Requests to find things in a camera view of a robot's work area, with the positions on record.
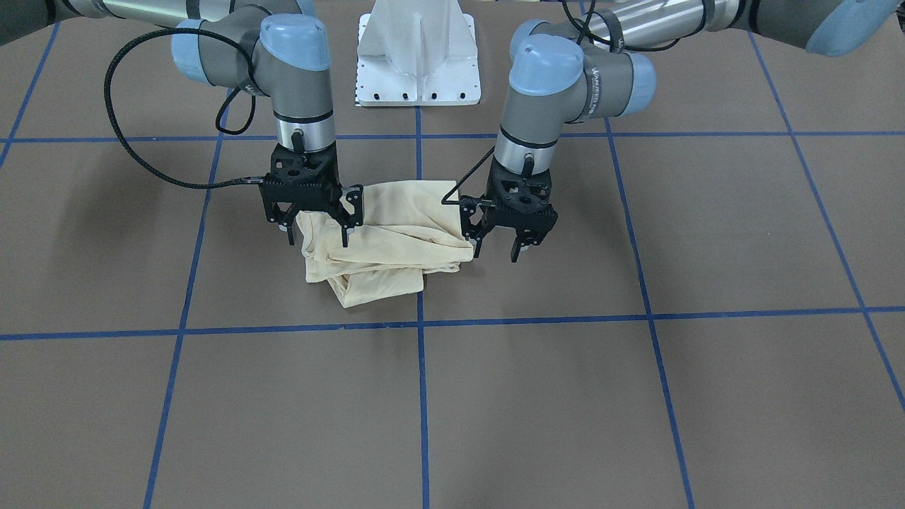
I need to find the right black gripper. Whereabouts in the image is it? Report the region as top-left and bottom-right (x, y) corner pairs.
(258, 145), (364, 248)

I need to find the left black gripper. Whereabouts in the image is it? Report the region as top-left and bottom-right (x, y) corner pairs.
(458, 161), (557, 263)

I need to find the beige long sleeve shirt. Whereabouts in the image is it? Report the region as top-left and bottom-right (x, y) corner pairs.
(296, 180), (474, 308)

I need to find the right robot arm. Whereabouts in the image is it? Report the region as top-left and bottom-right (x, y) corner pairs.
(1, 1), (364, 242)

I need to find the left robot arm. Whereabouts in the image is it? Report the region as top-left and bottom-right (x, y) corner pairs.
(443, 1), (901, 261)

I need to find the brown paper table cover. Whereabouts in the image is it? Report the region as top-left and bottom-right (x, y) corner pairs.
(1, 19), (904, 508)

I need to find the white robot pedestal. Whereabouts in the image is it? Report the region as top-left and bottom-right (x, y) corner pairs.
(355, 1), (481, 107)

